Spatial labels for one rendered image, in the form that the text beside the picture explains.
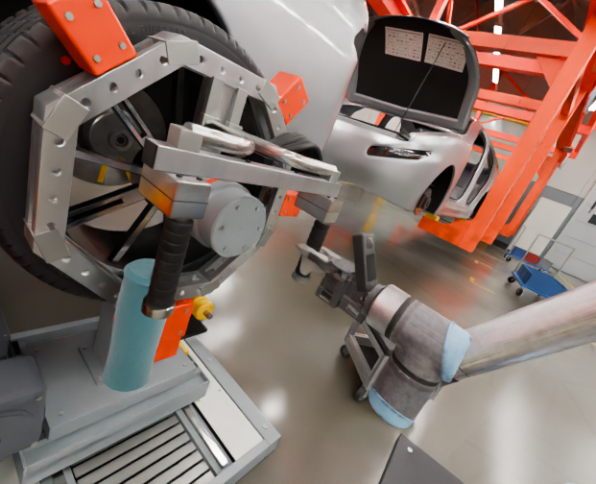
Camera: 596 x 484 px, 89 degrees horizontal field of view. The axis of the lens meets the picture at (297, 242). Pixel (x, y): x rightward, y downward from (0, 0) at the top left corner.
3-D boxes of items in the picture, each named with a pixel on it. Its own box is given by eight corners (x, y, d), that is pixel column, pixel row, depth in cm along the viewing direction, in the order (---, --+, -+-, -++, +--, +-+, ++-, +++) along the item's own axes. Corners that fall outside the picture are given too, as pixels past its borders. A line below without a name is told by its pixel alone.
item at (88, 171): (161, 179, 111) (163, 83, 96) (172, 187, 107) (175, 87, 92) (52, 186, 88) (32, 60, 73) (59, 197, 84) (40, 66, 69)
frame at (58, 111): (241, 275, 99) (300, 102, 82) (254, 285, 95) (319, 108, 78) (15, 311, 56) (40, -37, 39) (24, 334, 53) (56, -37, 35)
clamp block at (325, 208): (305, 205, 72) (314, 184, 71) (335, 223, 68) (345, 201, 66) (292, 205, 68) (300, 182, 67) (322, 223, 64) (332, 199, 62)
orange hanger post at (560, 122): (452, 226, 553) (533, 84, 476) (491, 244, 517) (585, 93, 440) (450, 226, 541) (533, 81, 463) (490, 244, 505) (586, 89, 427)
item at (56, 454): (157, 335, 130) (162, 316, 127) (204, 398, 111) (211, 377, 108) (-8, 382, 90) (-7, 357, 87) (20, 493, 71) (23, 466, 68)
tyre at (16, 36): (224, 235, 121) (250, 42, 91) (263, 266, 108) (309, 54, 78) (-6, 286, 74) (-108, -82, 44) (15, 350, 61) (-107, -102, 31)
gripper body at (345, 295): (311, 292, 65) (357, 327, 58) (326, 257, 62) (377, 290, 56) (330, 286, 71) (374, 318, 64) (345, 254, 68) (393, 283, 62)
